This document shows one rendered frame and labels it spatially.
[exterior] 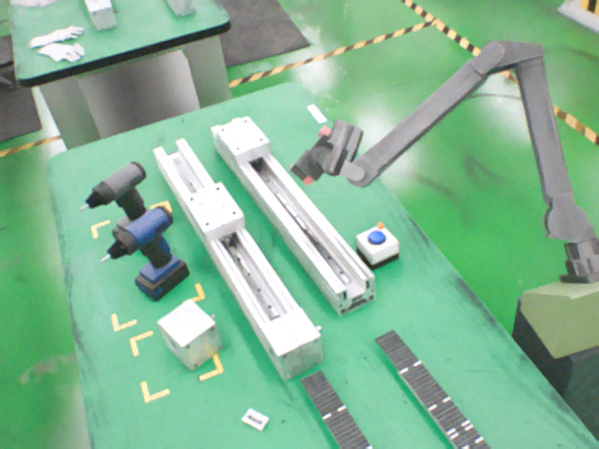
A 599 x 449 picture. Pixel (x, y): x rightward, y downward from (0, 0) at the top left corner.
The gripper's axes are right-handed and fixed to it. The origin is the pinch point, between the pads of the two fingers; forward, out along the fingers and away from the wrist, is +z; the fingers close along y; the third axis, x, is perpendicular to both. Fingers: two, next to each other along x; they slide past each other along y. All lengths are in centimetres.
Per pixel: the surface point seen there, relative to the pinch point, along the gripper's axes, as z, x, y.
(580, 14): 190, 141, -194
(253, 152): 22.4, -5.7, 8.3
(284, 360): -37, 13, 40
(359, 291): -25.4, 22.9, 18.8
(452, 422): -59, 38, 26
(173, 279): -1.0, -6.6, 46.6
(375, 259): -17.8, 25.0, 10.5
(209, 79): 146, -12, -9
